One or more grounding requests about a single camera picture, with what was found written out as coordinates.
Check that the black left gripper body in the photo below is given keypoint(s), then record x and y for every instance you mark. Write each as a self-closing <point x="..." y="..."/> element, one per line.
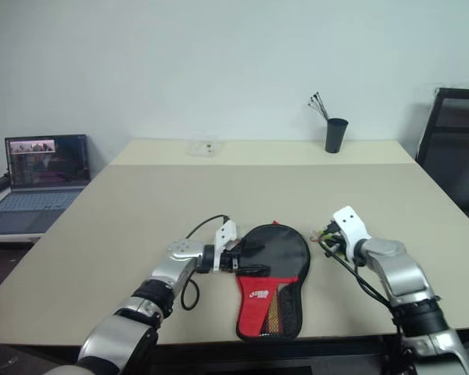
<point x="230" y="259"/>

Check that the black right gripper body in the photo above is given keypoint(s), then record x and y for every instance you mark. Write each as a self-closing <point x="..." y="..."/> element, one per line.
<point x="334" y="244"/>

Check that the black red paddle case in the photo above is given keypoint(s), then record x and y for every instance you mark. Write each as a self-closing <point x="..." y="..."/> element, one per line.
<point x="281" y="250"/>

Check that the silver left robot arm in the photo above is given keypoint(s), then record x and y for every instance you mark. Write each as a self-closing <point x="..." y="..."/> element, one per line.
<point x="172" y="269"/>

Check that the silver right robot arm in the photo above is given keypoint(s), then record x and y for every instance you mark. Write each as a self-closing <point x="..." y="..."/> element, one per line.
<point x="398" y="269"/>

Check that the black plastic cup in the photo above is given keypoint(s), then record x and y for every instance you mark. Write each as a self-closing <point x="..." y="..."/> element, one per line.
<point x="336" y="136"/>

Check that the clear plastic box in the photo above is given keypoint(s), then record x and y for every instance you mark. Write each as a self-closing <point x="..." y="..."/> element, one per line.
<point x="203" y="148"/>

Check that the black office chair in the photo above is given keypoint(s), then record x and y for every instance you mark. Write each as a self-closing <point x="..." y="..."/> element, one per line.
<point x="453" y="156"/>

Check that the grey open laptop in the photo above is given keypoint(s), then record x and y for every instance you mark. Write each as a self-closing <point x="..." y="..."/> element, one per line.
<point x="47" y="164"/>

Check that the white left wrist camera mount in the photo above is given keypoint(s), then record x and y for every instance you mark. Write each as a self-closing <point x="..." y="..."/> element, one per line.
<point x="223" y="234"/>

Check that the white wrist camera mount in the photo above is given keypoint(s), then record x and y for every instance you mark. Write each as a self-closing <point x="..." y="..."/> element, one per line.
<point x="349" y="222"/>
<point x="223" y="234"/>

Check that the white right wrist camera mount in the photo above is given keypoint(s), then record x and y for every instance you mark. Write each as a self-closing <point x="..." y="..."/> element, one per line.
<point x="349" y="222"/>

